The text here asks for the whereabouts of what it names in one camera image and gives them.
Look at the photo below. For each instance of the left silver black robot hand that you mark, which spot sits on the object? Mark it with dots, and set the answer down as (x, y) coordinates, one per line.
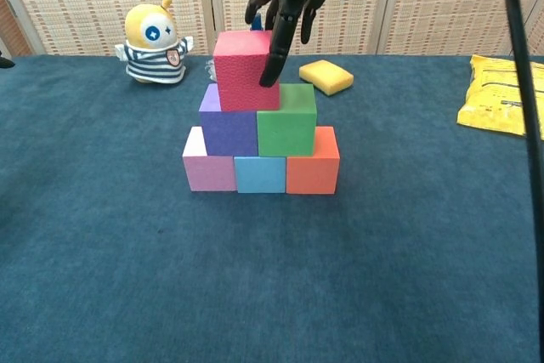
(5, 63)

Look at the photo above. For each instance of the red foam cube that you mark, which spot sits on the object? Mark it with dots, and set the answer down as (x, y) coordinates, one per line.
(240, 69)

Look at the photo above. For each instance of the green foam cube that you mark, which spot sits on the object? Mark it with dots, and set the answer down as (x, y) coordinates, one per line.
(287, 129)

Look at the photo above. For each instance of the purple foam cube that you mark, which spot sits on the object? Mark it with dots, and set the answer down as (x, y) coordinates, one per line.
(229, 133)

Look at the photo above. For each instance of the orange foam cube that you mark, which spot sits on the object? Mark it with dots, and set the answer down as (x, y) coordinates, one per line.
(312, 171)

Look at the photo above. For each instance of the pink foam cube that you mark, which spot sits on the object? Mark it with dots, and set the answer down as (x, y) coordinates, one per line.
(208, 176)

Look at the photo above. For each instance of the blue spray bottle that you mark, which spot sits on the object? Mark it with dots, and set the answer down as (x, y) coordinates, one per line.
(257, 25)

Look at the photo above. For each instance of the yellow sponge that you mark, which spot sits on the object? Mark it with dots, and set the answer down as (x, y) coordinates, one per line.
(326, 76)

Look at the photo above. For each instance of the clear plastic bag bundle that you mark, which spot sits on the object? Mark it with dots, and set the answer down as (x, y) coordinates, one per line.
(211, 69)

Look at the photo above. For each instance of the yellow plush toy striped shirt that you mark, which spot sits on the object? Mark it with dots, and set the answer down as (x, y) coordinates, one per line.
(153, 61)

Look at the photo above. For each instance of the light blue foam cube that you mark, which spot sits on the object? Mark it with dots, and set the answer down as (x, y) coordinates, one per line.
(259, 176)

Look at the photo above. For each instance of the yellow snack bag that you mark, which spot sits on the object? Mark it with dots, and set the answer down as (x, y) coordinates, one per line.
(489, 95)

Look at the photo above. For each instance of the blue felt table cover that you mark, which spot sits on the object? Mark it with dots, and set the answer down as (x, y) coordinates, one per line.
(255, 295)

